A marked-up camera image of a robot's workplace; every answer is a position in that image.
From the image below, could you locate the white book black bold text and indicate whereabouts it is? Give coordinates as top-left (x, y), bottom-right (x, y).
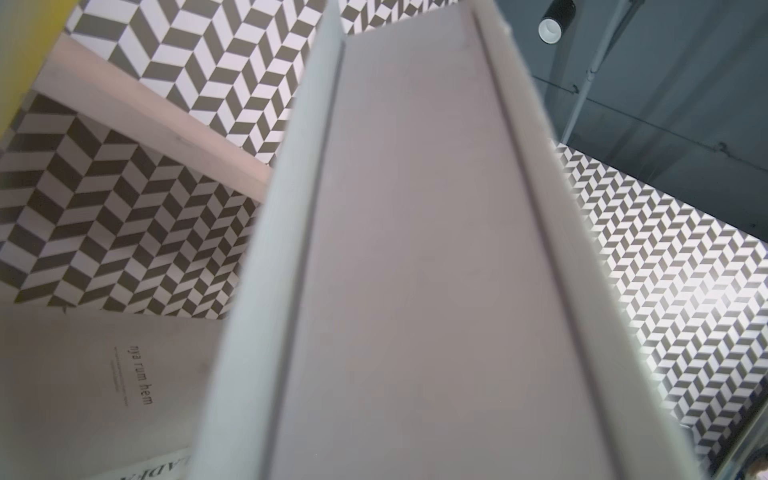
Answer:
top-left (187, 1), bottom-right (701, 479)

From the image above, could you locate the ceiling spotlight black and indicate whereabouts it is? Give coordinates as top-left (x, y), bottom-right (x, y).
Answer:
top-left (537, 0), bottom-right (576, 45)

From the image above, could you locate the yellow pink blue bookshelf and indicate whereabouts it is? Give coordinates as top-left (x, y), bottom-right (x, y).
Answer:
top-left (1, 1), bottom-right (272, 201)

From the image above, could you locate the white thin book small text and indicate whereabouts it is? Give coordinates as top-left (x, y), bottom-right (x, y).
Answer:
top-left (1, 305), bottom-right (224, 479)

